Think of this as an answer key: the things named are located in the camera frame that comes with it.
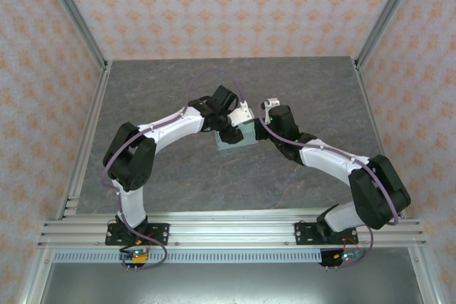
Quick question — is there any light teal paper box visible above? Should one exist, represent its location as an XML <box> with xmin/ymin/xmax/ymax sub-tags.
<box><xmin>215</xmin><ymin>118</ymin><xmax>258</xmax><ymax>152</ymax></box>

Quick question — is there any grey metal sheet panel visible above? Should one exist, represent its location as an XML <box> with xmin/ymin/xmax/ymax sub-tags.
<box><xmin>38</xmin><ymin>263</ymin><xmax>425</xmax><ymax>304</ymax></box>

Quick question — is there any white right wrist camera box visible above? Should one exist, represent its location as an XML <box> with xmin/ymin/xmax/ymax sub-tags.
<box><xmin>261</xmin><ymin>97</ymin><xmax>281</xmax><ymax>125</ymax></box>

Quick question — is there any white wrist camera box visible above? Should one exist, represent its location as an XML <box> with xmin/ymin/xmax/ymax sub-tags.
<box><xmin>227</xmin><ymin>100</ymin><xmax>256</xmax><ymax>128</ymax></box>
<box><xmin>261</xmin><ymin>97</ymin><xmax>281</xmax><ymax>125</ymax></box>

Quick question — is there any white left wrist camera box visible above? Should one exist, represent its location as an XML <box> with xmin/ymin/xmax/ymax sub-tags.
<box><xmin>227</xmin><ymin>100</ymin><xmax>256</xmax><ymax>128</ymax></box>

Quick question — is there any aluminium table side rail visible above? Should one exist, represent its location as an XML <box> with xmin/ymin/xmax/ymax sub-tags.
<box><xmin>352</xmin><ymin>58</ymin><xmax>407</xmax><ymax>219</ymax></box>
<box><xmin>55</xmin><ymin>60</ymin><xmax>113</xmax><ymax>220</ymax></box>

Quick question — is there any aluminium mounting rail beam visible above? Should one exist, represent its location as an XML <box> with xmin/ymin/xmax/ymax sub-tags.
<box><xmin>37</xmin><ymin>211</ymin><xmax>427</xmax><ymax>248</ymax></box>

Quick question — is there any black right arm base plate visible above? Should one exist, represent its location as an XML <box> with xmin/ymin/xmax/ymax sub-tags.
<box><xmin>294</xmin><ymin>221</ymin><xmax>359</xmax><ymax>246</ymax></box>

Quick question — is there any grey slotted cable duct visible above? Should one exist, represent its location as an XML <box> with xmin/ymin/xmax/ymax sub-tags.
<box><xmin>52</xmin><ymin>249</ymin><xmax>323</xmax><ymax>264</ymax></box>

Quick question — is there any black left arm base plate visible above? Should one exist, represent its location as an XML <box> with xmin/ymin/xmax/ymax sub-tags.
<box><xmin>105</xmin><ymin>223</ymin><xmax>170</xmax><ymax>246</ymax></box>

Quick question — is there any aluminium frame post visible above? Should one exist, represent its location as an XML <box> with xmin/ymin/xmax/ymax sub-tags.
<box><xmin>356</xmin><ymin>0</ymin><xmax>425</xmax><ymax>66</ymax></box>
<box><xmin>38</xmin><ymin>0</ymin><xmax>108</xmax><ymax>70</ymax></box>

